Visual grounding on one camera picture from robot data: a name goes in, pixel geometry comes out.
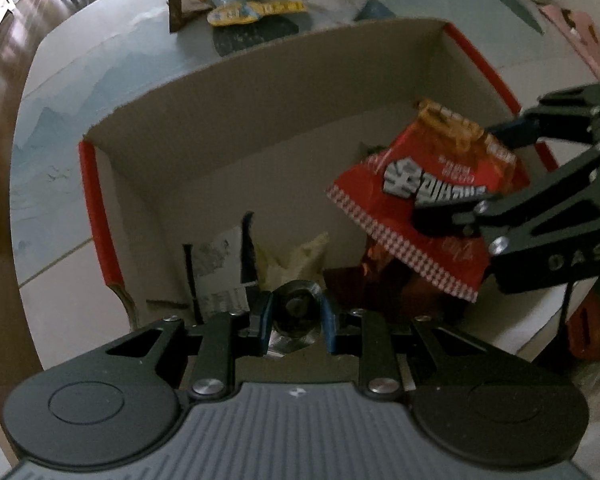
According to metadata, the red Korean chip bag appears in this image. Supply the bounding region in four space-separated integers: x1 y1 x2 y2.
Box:
327 99 529 302

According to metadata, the dark red foil snack bag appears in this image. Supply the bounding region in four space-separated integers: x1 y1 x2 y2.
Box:
360 236 418 302

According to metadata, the white and blue biscuit packet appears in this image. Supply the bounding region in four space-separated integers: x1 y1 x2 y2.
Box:
183 211 259 323

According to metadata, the small black foil candy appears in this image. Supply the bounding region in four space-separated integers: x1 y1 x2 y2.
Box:
266 280 323 359

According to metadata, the cream white snack pouch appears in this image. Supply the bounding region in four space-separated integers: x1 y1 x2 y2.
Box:
254 232 330 292

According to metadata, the yellow minion snack packet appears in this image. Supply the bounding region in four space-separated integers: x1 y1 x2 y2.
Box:
207 0 308 27

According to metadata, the pink cloth on table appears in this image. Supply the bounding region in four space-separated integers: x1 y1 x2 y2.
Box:
540 3 600 81

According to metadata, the cardboard box with red tape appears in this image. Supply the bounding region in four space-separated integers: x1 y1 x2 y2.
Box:
76 16 562 356

